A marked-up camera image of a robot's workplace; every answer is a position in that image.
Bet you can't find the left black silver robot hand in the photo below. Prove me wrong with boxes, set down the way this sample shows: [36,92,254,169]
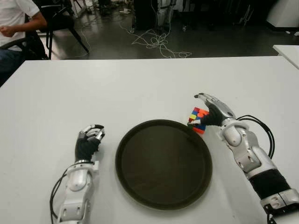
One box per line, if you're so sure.
[74,124,106,163]

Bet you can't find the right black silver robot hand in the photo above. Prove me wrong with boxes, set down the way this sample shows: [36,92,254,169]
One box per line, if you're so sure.
[188,92,236,128]

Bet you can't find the multicoloured Rubik's cube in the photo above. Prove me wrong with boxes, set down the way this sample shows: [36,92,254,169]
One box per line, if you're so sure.
[186,106,210,135]

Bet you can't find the dark brown round plate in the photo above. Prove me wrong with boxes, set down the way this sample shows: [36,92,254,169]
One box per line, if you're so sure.
[115,119,213,206]

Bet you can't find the white side table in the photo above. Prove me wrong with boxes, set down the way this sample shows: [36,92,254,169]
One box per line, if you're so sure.
[272,44,299,70]

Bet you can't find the black wheeled equipment rack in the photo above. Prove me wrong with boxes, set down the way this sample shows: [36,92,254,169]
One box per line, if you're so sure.
[177,0,267,32]

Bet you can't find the black office armchair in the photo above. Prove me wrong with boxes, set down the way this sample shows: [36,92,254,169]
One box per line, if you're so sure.
[0,30,49,60]

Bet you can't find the white machine housing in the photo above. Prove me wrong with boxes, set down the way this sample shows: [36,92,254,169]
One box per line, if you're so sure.
[266,0,299,32]

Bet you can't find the black cabinet on casters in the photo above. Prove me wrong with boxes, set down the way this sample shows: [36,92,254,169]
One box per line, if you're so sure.
[133,0,159,32]

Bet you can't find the black four-legged chair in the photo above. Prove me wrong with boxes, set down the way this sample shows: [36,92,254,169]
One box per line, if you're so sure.
[35,0,90,59]

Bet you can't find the seated person in white shirt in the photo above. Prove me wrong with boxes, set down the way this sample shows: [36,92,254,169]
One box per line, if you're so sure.
[0,0,49,81]

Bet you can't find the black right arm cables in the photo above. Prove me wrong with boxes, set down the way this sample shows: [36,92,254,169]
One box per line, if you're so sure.
[235,114,276,159]

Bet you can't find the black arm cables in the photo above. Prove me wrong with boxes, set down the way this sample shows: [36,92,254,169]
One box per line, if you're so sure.
[49,168,71,221]
[235,114,276,159]

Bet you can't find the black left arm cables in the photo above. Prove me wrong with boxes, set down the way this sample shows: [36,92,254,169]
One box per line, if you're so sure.
[49,168,71,221]

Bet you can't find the tangled white floor cable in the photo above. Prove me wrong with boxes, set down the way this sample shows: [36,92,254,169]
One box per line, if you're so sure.
[120,21,192,59]

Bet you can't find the white desk frame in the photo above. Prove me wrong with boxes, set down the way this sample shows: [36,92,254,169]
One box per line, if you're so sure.
[70,0,91,18]

